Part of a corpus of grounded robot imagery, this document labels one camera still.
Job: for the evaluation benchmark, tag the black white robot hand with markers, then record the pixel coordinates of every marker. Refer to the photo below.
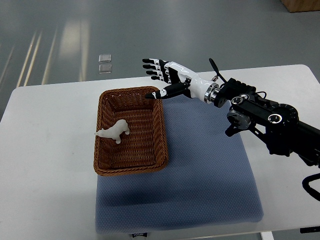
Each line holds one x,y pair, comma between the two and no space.
180,79

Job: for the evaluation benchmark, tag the white bear figurine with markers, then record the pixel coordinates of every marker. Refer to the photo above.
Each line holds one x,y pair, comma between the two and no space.
114,132

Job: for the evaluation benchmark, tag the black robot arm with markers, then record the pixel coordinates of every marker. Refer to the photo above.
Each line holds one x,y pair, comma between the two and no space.
275,124

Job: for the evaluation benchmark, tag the brown wicker basket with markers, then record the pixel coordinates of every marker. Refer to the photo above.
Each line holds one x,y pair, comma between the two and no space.
144,149

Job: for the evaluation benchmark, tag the lower clear floor tile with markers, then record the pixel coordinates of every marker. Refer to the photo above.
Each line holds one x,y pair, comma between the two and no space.
105,68

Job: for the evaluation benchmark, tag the clear floor tile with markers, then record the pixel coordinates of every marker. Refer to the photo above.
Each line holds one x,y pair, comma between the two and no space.
105,58
105,68

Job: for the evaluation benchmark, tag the upper clear floor tile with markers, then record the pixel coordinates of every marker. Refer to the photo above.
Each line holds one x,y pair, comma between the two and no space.
105,58

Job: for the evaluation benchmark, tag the blue mesh mat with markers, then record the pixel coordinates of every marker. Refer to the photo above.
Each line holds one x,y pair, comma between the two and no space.
208,179

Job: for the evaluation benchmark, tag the wooden cabinet corner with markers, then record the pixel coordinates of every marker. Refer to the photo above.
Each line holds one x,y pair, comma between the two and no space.
298,6

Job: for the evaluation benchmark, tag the black mat label tag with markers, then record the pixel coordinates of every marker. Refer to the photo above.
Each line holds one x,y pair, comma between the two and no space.
141,234

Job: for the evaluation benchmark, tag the white table leg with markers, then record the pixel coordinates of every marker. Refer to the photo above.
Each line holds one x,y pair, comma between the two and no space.
267,235

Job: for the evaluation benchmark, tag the black table control panel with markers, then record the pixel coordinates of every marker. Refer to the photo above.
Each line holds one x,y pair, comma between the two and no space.
307,230

